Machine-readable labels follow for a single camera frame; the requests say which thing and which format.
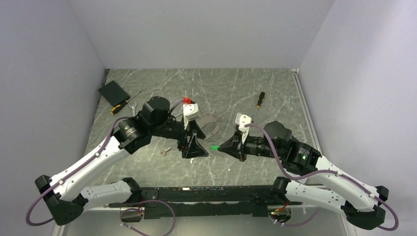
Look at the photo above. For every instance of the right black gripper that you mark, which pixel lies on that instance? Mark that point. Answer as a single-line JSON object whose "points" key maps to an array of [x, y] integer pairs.
{"points": [[231, 147]]}

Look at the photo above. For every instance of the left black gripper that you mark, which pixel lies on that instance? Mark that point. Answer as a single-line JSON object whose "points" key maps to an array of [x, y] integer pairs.
{"points": [[196, 150]]}

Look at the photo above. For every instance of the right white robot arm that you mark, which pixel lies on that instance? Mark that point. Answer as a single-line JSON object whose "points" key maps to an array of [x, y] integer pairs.
{"points": [[309, 177]]}

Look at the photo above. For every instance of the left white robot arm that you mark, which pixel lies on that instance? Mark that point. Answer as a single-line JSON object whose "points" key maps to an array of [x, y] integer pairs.
{"points": [[67, 194]]}

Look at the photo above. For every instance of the orange black screwdriver right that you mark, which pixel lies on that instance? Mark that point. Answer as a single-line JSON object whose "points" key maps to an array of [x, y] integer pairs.
{"points": [[259, 102]]}

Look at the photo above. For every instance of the orange black screwdriver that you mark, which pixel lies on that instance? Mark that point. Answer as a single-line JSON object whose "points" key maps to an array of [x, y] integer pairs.
{"points": [[259, 102], [119, 107]]}

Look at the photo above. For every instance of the silver wrench left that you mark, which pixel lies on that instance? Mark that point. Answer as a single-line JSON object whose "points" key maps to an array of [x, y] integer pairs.
{"points": [[133, 105]]}

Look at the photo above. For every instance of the orange black screwdriver left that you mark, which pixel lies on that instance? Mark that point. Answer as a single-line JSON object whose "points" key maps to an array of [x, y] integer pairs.
{"points": [[119, 107]]}

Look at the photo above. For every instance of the black box left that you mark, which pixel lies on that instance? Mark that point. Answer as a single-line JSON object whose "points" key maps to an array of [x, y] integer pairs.
{"points": [[113, 93]]}

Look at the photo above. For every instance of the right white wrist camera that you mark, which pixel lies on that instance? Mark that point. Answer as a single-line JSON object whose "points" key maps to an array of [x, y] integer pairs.
{"points": [[242, 120]]}

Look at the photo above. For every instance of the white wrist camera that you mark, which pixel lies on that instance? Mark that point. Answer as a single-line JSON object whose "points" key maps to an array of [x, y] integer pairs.
{"points": [[242, 120], [190, 111]]}

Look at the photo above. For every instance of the large metal key ring plate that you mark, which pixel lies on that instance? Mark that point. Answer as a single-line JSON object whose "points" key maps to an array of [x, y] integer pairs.
{"points": [[209, 121]]}

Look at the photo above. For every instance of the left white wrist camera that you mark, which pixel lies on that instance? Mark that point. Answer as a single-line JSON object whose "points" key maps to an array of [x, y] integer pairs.
{"points": [[190, 111]]}

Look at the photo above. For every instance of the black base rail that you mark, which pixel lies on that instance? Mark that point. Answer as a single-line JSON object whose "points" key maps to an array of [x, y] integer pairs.
{"points": [[254, 200]]}

